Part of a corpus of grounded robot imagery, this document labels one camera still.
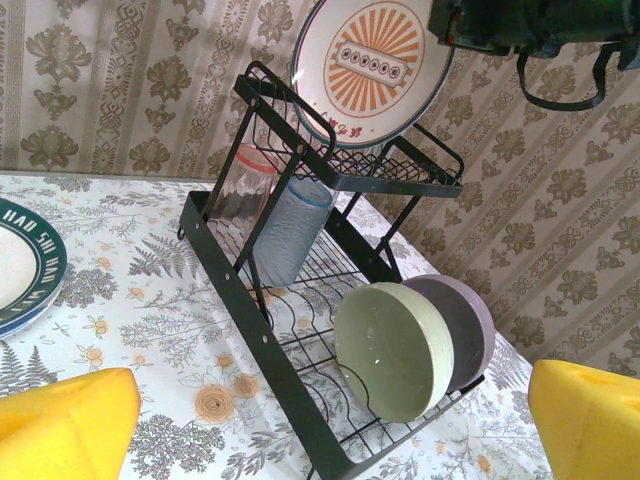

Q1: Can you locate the pale green bowl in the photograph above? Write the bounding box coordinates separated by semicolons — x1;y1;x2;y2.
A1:
333;281;454;422

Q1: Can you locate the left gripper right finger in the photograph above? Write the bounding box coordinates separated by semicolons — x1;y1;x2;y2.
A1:
528;358;640;480

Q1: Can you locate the floral tablecloth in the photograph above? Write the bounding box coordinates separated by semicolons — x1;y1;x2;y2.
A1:
0;169;556;480

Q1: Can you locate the purple bowl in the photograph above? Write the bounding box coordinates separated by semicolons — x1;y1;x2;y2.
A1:
399;273;496;394

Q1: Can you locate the blue frosted glass cup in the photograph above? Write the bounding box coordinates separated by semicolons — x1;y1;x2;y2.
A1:
252;178;335;288

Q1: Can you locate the black wire dish rack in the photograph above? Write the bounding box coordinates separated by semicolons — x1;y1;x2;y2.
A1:
177;59;486;480

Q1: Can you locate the orange sunburst plate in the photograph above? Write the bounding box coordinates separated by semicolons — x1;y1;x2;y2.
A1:
291;0;456;150

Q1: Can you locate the black flat gripper cable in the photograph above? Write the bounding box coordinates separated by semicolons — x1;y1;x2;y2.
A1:
516;43;610;110

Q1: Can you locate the green lettered rim plate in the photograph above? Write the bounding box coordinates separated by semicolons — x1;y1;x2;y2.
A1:
0;197;69;326

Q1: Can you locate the pink glass cup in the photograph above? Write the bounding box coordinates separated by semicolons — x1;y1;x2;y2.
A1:
207;142;282;236

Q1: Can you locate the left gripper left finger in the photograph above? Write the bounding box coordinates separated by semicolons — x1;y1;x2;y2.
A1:
0;367;142;480

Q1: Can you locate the blue white striped plate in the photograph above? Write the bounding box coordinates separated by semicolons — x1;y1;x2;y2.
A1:
0;294;64;342

